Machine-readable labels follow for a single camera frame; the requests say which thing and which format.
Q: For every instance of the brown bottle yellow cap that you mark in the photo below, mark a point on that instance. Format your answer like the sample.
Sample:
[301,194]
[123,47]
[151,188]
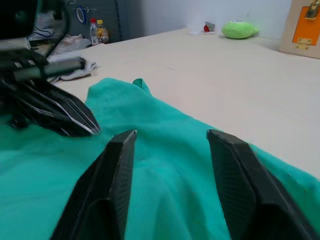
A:
[102,32]

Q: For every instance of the white sock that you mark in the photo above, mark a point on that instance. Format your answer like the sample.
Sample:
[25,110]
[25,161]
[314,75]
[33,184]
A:
[75,74]
[90,66]

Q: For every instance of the green plush toy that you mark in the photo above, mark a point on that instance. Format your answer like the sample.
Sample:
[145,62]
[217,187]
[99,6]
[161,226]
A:
[238,30]

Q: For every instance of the clear bottle red cap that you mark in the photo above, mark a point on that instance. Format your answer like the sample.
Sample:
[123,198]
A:
[93,32]

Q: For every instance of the wooden box with orange panel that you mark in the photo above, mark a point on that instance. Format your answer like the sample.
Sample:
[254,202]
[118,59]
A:
[300,30]

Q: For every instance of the white crumpled cloth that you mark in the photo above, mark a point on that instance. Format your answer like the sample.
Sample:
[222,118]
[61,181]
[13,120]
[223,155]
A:
[43,26]

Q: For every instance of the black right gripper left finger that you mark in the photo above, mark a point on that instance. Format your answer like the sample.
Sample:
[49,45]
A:
[117,180]

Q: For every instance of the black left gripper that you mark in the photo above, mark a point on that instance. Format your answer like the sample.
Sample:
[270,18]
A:
[27,65]

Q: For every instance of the dark grey partition panel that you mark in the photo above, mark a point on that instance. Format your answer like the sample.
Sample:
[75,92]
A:
[125,17]

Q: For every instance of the green t-shirt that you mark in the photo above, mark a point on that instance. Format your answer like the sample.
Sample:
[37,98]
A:
[160,175]

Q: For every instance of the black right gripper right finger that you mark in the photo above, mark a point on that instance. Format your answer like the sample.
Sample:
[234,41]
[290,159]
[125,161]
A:
[237,180]

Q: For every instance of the pale pink cloth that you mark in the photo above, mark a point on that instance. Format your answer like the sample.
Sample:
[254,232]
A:
[72,41]

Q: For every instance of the small red and grey object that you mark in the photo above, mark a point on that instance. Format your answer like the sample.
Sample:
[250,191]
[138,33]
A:
[208,27]

